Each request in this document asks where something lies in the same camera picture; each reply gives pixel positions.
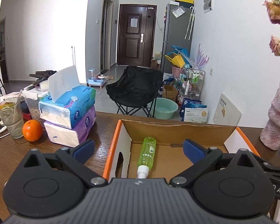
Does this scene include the pink textured vase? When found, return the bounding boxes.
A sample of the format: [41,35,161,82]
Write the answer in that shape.
[260,80,280,151]

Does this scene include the purple feather decoration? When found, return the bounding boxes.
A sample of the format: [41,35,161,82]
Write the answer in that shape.
[192,43,210,69]

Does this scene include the clear drinking glass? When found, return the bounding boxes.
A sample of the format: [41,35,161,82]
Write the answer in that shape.
[0,97,25,139]

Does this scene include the purple tissue pack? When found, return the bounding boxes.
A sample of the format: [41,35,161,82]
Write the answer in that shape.
[44,105,97,148]

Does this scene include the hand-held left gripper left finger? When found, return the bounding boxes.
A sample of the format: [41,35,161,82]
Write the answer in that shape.
[18,139,109,188]

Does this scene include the orange fruit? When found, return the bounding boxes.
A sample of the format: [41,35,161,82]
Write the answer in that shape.
[22,119,43,142]

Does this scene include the grey refrigerator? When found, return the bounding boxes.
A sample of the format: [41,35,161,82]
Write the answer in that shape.
[161,1,195,73]

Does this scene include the white electric panel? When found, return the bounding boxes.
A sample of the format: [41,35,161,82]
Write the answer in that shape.
[203,0,213,13]

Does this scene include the clear container white lid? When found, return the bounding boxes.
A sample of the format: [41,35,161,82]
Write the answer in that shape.
[22,87,49,120]

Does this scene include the white cable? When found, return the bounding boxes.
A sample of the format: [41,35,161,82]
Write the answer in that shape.
[0,113,11,140]

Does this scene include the white printed bag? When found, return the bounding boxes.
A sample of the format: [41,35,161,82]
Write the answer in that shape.
[184,107,209,124]

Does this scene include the black folding stand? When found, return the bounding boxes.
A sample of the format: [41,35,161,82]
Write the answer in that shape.
[23,70,57,91]

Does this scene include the red flat box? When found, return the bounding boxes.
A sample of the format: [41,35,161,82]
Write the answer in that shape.
[22,108,32,121]

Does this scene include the black folding chair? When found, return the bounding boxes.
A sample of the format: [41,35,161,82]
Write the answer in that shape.
[105,66,163,118]

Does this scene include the open cardboard box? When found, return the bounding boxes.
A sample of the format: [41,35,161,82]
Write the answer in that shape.
[162,85,179,102]

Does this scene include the red cardboard box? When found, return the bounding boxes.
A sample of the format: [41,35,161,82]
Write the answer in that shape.
[103,119,262,182]

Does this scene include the blue white pack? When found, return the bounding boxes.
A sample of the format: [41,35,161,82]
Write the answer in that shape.
[181,99,202,115]
[163,72,178,85]

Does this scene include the dark brown door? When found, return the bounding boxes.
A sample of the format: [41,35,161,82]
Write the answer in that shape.
[117,4,157,67]

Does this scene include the blue plastic toy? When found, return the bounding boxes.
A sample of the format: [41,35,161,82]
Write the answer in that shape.
[169,45,192,64]

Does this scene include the green plastic basin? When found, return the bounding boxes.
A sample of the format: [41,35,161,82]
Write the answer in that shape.
[147,97,179,120]

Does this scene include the green spray bottle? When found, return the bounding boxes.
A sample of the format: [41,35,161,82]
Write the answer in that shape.
[137,136,157,180]

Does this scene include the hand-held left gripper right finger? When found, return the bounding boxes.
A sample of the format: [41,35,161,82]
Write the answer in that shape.
[170,139,263,188]

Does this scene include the dried pink roses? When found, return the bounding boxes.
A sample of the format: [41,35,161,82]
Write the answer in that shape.
[262,0,280,81]

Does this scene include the clear plastic sleeve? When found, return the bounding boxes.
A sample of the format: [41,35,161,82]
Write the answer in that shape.
[173,7,186,18]

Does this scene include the clear folded umbrella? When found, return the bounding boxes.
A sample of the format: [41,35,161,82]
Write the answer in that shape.
[185,7,194,40]
[189,7,196,40]

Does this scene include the pink book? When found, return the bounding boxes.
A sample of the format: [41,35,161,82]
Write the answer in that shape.
[0,92,26,103]

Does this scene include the wire rack with bottles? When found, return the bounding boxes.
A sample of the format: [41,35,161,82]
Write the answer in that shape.
[181,68,206,103]

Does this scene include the white board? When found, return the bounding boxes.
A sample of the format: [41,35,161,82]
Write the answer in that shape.
[212,93,242,127]

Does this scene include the pink bucket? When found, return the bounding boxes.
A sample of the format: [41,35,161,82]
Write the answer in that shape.
[172,65,186,77]

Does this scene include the blue tissue pack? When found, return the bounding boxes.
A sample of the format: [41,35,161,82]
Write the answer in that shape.
[38,65,97,129]

